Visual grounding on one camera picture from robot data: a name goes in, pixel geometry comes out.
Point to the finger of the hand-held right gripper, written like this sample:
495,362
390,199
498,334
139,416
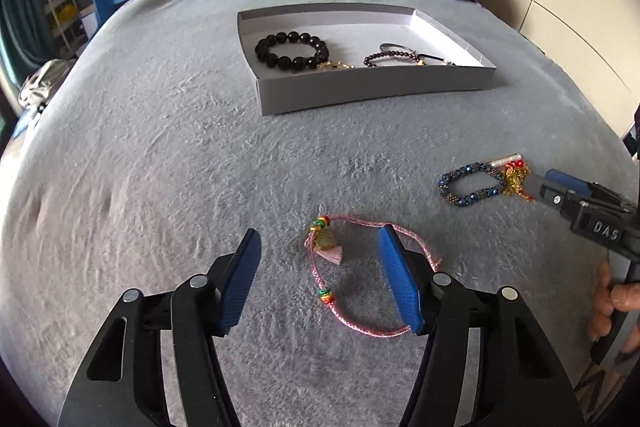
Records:
565,182
552,196

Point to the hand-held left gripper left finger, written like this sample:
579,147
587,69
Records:
240,287

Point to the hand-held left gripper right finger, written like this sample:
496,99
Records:
400,287

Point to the grey cardboard box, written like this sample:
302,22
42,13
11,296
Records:
350,94

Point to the person's right hand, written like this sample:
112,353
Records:
600,307

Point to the beige wardrobe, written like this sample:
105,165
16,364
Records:
575,32

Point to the grey bag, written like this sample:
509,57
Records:
42,82

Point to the yellow toy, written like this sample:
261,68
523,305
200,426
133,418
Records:
67,14

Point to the teal curtain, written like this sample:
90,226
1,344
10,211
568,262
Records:
20,22

